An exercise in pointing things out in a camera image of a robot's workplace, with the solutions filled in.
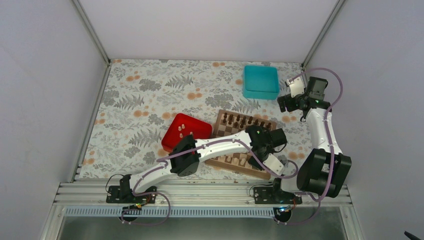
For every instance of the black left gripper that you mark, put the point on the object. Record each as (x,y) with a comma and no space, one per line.
(253,162)

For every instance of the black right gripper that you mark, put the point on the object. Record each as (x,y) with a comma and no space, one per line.
(290,107)

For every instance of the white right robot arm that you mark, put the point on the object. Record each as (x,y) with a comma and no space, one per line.
(324,171)

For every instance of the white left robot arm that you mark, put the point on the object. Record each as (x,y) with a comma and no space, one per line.
(189,153)

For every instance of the wooden chessboard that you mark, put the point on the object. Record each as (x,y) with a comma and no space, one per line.
(229,123)

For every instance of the teal square plastic bin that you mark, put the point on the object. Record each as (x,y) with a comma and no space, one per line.
(260,82)

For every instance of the red square plastic tray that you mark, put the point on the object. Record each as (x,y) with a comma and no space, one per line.
(184,125)

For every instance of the floral patterned table mat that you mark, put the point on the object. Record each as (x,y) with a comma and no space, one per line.
(142,97)

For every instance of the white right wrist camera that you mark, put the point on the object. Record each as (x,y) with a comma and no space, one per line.
(296,86)

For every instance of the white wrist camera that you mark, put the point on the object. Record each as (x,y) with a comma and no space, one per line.
(274,164)
(296,86)

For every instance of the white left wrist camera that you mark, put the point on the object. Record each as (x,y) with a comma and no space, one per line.
(274,164)

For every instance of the right aluminium frame post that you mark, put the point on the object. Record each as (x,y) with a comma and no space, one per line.
(323,32)

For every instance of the aluminium front rail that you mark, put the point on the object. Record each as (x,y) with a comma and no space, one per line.
(178,198)

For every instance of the aluminium corner frame post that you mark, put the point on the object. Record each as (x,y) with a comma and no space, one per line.
(91,30)

